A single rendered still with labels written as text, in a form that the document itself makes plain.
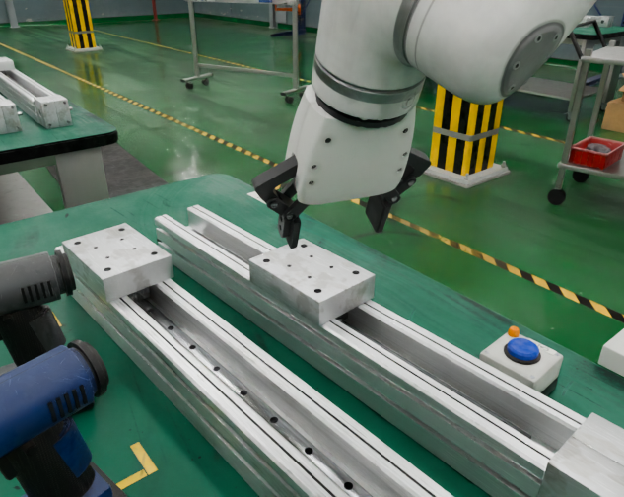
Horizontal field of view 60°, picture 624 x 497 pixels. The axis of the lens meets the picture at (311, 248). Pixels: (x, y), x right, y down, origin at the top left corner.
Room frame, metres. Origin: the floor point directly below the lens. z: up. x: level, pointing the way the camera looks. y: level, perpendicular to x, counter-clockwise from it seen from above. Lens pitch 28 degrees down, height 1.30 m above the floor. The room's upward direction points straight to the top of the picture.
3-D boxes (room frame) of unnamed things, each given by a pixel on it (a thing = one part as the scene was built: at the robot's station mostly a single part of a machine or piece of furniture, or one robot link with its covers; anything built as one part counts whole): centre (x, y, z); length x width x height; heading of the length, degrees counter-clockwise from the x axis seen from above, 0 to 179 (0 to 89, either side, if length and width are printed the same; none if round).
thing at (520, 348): (0.58, -0.28, 0.84); 0.04 x 0.04 x 0.02
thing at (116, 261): (0.76, 0.31, 0.87); 0.16 x 0.11 x 0.07; 42
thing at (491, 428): (0.70, 0.00, 0.82); 0.80 x 0.10 x 0.09; 42
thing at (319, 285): (0.70, 0.00, 0.87); 0.16 x 0.11 x 0.07; 42
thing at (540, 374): (0.57, -0.28, 0.81); 0.10 x 0.08 x 0.06; 132
